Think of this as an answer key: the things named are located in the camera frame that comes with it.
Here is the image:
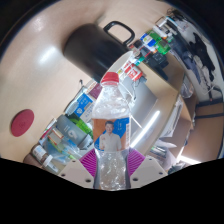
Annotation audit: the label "clear plastic bottle red cap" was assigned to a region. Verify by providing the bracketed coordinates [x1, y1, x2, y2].
[91, 71, 132, 192]

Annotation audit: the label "pink packet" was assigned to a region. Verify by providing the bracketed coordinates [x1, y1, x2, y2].
[88, 81, 104, 99]

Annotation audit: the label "blue and white small bottle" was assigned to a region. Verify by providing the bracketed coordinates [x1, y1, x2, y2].
[139, 31, 156, 44]

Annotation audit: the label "bright ceiling light tube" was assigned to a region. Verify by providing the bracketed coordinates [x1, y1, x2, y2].
[179, 154, 201, 166]

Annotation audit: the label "white under-shelf light strip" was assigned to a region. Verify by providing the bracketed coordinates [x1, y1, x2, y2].
[129, 109, 162, 149]

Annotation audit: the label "red-lidded white jar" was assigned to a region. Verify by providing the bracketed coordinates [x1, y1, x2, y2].
[124, 61, 144, 81]

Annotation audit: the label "hanging dark clothes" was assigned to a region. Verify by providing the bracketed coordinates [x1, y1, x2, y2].
[186, 31, 221, 98]

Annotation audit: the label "green plastic bottle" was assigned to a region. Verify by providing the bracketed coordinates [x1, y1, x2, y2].
[156, 39, 172, 54]

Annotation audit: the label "red round coaster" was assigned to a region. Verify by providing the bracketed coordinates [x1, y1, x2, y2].
[10, 108, 35, 138]

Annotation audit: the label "grey shaker bottle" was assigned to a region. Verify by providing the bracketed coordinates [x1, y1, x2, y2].
[54, 114, 94, 149]

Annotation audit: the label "black mug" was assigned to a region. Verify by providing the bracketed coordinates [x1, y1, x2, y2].
[63, 20, 136, 84]

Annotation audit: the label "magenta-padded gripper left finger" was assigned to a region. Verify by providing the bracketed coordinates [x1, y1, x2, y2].
[57, 148, 98, 189]

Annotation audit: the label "blue and white box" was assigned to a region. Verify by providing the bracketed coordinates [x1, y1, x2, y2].
[64, 92, 94, 118]

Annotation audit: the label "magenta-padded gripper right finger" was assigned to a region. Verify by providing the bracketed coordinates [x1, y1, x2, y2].
[126, 148, 169, 188]

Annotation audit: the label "green bottle behind shaker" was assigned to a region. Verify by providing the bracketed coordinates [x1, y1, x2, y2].
[68, 113, 94, 138]

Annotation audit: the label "green glass bottle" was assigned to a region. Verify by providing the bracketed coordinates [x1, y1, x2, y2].
[46, 138, 83, 161]

